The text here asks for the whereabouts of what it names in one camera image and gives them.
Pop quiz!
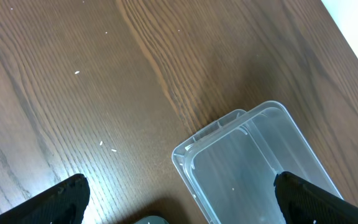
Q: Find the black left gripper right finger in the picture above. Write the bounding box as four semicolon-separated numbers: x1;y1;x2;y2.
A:
273;171;358;224

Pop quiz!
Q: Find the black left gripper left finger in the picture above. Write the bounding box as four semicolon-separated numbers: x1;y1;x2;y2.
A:
0;174;90;224

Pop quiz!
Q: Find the clear plastic bin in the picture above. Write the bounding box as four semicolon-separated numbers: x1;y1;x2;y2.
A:
184;101;339;223

